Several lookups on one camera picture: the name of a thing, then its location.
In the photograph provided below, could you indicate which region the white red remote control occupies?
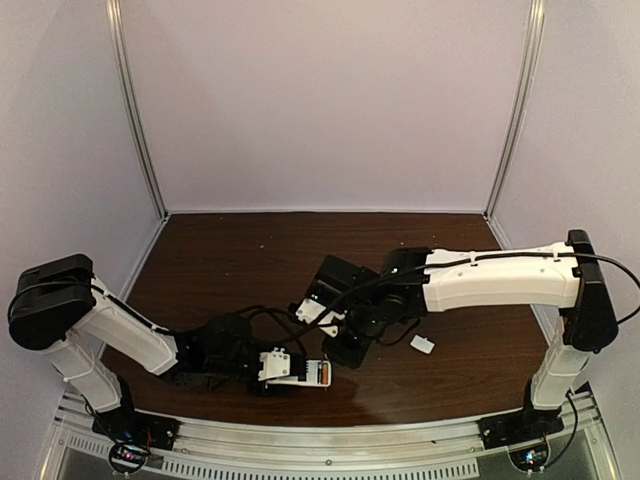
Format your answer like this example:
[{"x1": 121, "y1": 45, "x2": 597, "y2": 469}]
[{"x1": 267, "y1": 360, "x2": 333, "y2": 388}]

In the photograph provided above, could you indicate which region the white battery cover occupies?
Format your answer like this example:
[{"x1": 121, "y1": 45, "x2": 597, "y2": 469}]
[{"x1": 410, "y1": 335, "x2": 435, "y2": 355}]

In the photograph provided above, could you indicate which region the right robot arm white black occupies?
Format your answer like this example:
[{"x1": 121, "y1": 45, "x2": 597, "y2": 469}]
[{"x1": 295, "y1": 230, "x2": 619, "y2": 416}]

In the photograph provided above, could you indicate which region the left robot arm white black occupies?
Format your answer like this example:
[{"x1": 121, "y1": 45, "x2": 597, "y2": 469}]
[{"x1": 7, "y1": 254, "x2": 290, "y2": 413}]

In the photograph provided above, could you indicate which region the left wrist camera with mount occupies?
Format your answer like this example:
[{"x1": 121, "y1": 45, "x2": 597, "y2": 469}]
[{"x1": 259, "y1": 347, "x2": 291, "y2": 381}]

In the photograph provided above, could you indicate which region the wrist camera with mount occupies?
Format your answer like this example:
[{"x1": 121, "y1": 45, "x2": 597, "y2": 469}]
[
  {"x1": 259, "y1": 347, "x2": 291, "y2": 381},
  {"x1": 288, "y1": 297, "x2": 346, "y2": 338}
]

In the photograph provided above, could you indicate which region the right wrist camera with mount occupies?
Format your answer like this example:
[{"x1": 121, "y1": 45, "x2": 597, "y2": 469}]
[{"x1": 288, "y1": 297, "x2": 346, "y2": 338}]

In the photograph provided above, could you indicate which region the left black braided cable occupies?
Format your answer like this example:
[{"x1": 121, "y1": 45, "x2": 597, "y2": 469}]
[{"x1": 69, "y1": 279, "x2": 311, "y2": 356}]

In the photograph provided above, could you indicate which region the black braided cable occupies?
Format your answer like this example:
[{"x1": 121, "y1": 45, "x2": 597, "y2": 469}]
[
  {"x1": 299, "y1": 252, "x2": 640, "y2": 331},
  {"x1": 69, "y1": 279, "x2": 311, "y2": 356}
]

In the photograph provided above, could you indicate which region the front aluminium rail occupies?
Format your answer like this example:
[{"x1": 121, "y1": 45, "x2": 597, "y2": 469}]
[{"x1": 35, "y1": 394, "x2": 622, "y2": 479}]

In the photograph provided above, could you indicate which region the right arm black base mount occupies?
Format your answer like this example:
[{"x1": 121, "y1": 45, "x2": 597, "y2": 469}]
[{"x1": 478, "y1": 408, "x2": 564, "y2": 474}]

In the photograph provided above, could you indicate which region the right black braided cable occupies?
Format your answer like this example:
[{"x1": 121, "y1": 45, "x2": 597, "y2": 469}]
[{"x1": 299, "y1": 252, "x2": 640, "y2": 331}]

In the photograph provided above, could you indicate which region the left aluminium frame post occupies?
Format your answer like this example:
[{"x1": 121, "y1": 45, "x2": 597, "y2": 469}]
[{"x1": 105, "y1": 0, "x2": 169, "y2": 221}]

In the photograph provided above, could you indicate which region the aluminium frame post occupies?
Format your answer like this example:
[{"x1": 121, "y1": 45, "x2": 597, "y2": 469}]
[
  {"x1": 105, "y1": 0, "x2": 169, "y2": 221},
  {"x1": 484, "y1": 0, "x2": 546, "y2": 221}
]

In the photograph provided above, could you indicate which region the right aluminium frame post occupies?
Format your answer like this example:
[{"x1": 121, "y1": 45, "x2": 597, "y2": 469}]
[{"x1": 484, "y1": 0, "x2": 546, "y2": 221}]

